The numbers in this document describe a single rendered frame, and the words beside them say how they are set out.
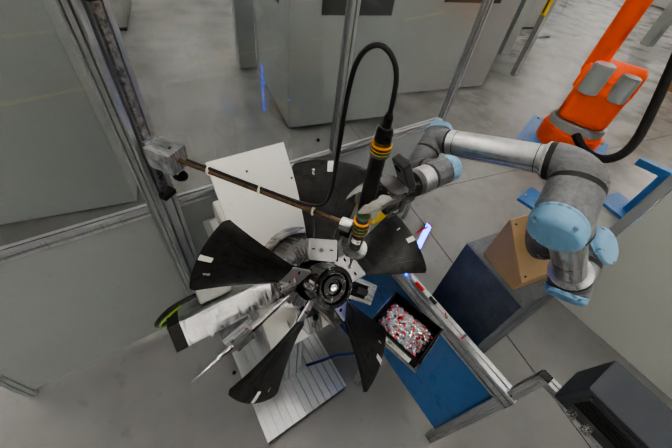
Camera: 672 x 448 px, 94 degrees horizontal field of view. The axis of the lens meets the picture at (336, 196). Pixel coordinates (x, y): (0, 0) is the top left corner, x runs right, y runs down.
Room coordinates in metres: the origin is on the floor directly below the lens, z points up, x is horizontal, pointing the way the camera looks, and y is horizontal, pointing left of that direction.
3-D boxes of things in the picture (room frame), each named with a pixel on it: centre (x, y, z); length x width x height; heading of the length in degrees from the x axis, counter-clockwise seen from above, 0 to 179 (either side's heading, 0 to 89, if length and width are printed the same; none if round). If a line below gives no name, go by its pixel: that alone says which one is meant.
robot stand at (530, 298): (0.81, -0.78, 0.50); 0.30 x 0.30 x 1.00; 31
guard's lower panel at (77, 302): (1.10, 0.38, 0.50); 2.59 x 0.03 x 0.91; 130
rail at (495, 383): (0.69, -0.42, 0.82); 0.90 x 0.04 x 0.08; 40
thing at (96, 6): (0.72, 0.58, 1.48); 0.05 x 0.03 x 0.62; 165
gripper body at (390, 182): (0.61, -0.16, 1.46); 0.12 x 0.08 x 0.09; 130
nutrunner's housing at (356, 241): (0.54, -0.08, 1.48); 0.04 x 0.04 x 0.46
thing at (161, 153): (0.71, 0.53, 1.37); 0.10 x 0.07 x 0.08; 75
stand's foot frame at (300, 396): (0.61, 0.16, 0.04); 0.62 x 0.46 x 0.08; 40
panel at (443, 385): (0.69, -0.42, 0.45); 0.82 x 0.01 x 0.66; 40
